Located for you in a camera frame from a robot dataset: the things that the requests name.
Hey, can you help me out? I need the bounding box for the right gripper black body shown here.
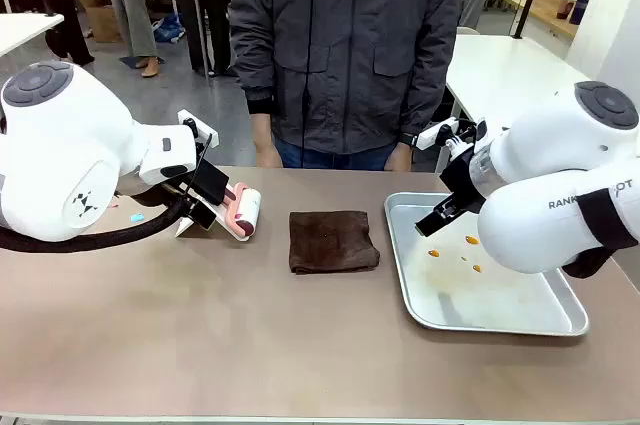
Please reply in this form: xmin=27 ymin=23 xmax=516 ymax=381
xmin=438 ymin=142 xmax=489 ymax=210

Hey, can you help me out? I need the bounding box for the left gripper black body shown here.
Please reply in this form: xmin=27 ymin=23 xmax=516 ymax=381
xmin=160 ymin=134 xmax=215 ymax=210

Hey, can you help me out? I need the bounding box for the pink lint roller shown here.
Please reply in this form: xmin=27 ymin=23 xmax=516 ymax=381
xmin=222 ymin=181 xmax=263 ymax=244

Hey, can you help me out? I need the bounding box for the brown cloth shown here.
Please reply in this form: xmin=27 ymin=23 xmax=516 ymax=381
xmin=288 ymin=210 xmax=381 ymax=276

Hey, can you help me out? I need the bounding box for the person's left forearm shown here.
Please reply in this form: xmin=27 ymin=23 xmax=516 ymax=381
xmin=399 ymin=39 xmax=460 ymax=144

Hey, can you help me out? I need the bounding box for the person's right forearm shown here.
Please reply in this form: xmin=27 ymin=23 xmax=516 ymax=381
xmin=230 ymin=39 xmax=277 ymax=140

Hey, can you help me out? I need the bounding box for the person's left hand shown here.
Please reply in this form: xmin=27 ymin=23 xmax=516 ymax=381
xmin=383 ymin=143 xmax=414 ymax=173

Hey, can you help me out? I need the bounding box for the person's right hand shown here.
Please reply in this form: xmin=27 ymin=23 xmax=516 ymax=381
xmin=253 ymin=137 xmax=284 ymax=169

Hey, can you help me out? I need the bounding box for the white folded roller stand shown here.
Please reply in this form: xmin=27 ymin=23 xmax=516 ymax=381
xmin=174 ymin=189 xmax=251 ymax=244

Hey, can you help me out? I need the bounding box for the silver metal tray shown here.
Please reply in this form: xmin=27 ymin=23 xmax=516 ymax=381
xmin=383 ymin=191 xmax=590 ymax=338

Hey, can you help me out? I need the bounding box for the large white table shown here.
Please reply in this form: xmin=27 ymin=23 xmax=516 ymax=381
xmin=434 ymin=33 xmax=640 ymax=174

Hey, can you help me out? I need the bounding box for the blue floor mat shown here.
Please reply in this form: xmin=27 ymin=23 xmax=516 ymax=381
xmin=118 ymin=54 xmax=166 ymax=69

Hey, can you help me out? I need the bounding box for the blue plastic bag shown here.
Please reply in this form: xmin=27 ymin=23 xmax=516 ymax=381
xmin=151 ymin=12 xmax=187 ymax=44

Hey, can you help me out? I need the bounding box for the person in black clothes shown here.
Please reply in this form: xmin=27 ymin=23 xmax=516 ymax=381
xmin=167 ymin=0 xmax=237 ymax=79

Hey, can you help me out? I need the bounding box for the person in grey jacket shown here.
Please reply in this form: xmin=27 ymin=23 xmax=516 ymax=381
xmin=227 ymin=0 xmax=465 ymax=170

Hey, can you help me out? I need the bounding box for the person in grey trousers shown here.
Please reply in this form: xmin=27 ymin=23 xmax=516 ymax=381
xmin=93 ymin=0 xmax=162 ymax=79

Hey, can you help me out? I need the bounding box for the wooden table with drinks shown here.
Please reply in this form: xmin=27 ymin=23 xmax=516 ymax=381
xmin=500 ymin=0 xmax=581 ymax=41

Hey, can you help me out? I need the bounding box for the brown cardboard box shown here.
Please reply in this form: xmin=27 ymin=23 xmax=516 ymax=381
xmin=72 ymin=0 xmax=124 ymax=44

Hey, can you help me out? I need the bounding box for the blue cup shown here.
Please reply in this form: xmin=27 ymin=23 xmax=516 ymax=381
xmin=569 ymin=0 xmax=590 ymax=26

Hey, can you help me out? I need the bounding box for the person in red jacket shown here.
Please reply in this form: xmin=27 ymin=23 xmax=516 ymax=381
xmin=18 ymin=0 xmax=96 ymax=67

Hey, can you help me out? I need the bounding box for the small white table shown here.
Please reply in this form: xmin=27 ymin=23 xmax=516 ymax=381
xmin=0 ymin=12 xmax=66 ymax=59

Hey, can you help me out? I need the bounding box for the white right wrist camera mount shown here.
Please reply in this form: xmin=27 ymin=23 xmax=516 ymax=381
xmin=417 ymin=116 xmax=477 ymax=157

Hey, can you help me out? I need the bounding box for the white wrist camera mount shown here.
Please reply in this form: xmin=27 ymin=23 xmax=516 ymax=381
xmin=177 ymin=108 xmax=220 ymax=149
xmin=417 ymin=116 xmax=477 ymax=157

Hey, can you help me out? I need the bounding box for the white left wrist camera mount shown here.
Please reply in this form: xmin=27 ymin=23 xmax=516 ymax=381
xmin=177 ymin=108 xmax=220 ymax=149

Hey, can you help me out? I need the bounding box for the black sleeved left arm cable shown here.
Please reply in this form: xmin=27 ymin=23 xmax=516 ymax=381
xmin=0 ymin=183 xmax=187 ymax=254

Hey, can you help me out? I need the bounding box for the black right arm cable sleeve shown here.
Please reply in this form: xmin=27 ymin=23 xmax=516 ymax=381
xmin=560 ymin=188 xmax=640 ymax=280

